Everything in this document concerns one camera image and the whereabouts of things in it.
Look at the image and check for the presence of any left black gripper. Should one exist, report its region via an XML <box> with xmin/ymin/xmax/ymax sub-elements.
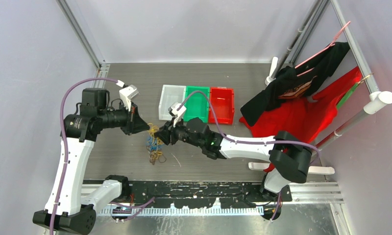
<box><xmin>98</xmin><ymin>100</ymin><xmax>149</xmax><ymax>135</ymax></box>

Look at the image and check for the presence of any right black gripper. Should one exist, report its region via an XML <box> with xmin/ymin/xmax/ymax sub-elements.
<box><xmin>154</xmin><ymin>116</ymin><xmax>204</xmax><ymax>149</ymax></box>

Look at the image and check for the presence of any yellow wire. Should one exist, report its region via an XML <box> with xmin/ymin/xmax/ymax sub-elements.
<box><xmin>147</xmin><ymin>122</ymin><xmax>164</xmax><ymax>152</ymax></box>

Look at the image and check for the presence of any blue wire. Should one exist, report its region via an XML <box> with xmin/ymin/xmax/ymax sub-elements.
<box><xmin>145</xmin><ymin>134</ymin><xmax>164</xmax><ymax>153</ymax></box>

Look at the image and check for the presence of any brown wire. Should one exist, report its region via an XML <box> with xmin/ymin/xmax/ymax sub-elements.
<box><xmin>147</xmin><ymin>147</ymin><xmax>168</xmax><ymax>166</ymax></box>

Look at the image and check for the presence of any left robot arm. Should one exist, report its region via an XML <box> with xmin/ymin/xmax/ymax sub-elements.
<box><xmin>32</xmin><ymin>85</ymin><xmax>149</xmax><ymax>235</ymax></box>

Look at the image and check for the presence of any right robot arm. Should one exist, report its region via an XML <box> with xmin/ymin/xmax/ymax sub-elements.
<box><xmin>154</xmin><ymin>117</ymin><xmax>312</xmax><ymax>201</ymax></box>

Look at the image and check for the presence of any white plastic bin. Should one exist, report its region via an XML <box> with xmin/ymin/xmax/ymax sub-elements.
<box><xmin>158</xmin><ymin>85</ymin><xmax>186</xmax><ymax>120</ymax></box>

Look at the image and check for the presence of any green plastic bin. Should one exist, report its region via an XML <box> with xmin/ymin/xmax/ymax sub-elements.
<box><xmin>183</xmin><ymin>86</ymin><xmax>210</xmax><ymax>123</ymax></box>

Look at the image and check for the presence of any red plastic bin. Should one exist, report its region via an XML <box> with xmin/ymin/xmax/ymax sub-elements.
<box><xmin>209</xmin><ymin>87</ymin><xmax>235</xmax><ymax>125</ymax></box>

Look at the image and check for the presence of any white rack base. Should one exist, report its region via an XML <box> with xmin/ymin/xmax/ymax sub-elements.
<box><xmin>248</xmin><ymin>162</ymin><xmax>335</xmax><ymax>175</ymax></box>

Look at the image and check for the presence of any black shirt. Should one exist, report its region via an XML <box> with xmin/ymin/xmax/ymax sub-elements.
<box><xmin>240</xmin><ymin>42</ymin><xmax>350</xmax><ymax>127</ymax></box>

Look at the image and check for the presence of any red shirt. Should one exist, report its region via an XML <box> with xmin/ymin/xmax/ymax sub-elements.
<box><xmin>239</xmin><ymin>66</ymin><xmax>363</xmax><ymax>173</ymax></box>

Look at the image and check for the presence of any green hanger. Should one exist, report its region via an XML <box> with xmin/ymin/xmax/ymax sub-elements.
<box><xmin>336</xmin><ymin>73</ymin><xmax>373</xmax><ymax>109</ymax></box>

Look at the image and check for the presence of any pink hanger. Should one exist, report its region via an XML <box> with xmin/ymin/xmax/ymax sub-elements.
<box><xmin>295</xmin><ymin>21</ymin><xmax>351</xmax><ymax>69</ymax></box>

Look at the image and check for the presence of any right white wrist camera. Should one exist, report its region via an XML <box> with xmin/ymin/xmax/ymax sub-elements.
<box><xmin>169</xmin><ymin>102</ymin><xmax>186</xmax><ymax>127</ymax></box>

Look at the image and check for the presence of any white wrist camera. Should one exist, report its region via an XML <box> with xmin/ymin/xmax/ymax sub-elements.
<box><xmin>119</xmin><ymin>85</ymin><xmax>139</xmax><ymax>111</ymax></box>
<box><xmin>169</xmin><ymin>102</ymin><xmax>186</xmax><ymax>127</ymax></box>

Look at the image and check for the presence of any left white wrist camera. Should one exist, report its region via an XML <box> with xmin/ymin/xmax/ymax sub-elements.
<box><xmin>119</xmin><ymin>85</ymin><xmax>139</xmax><ymax>111</ymax></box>

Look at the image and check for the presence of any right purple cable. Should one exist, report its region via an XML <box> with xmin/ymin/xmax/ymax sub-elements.
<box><xmin>179</xmin><ymin>90</ymin><xmax>321</xmax><ymax>221</ymax></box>

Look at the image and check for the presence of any purple cable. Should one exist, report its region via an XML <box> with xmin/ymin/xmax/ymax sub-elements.
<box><xmin>179</xmin><ymin>90</ymin><xmax>321</xmax><ymax>221</ymax></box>
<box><xmin>49</xmin><ymin>77</ymin><xmax>155</xmax><ymax>235</ymax></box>

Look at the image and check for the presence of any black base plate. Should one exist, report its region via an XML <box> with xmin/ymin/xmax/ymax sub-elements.
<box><xmin>114</xmin><ymin>181</ymin><xmax>277</xmax><ymax>209</ymax></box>

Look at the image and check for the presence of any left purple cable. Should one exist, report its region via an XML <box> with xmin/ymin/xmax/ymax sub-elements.
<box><xmin>49</xmin><ymin>77</ymin><xmax>155</xmax><ymax>235</ymax></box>

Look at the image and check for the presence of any white rack post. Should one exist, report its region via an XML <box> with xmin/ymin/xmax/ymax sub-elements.
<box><xmin>265</xmin><ymin>57</ymin><xmax>278</xmax><ymax>86</ymax></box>

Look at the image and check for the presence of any metal clothes rail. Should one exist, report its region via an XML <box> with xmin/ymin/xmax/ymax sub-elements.
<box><xmin>316</xmin><ymin>0</ymin><xmax>392</xmax><ymax>153</ymax></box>

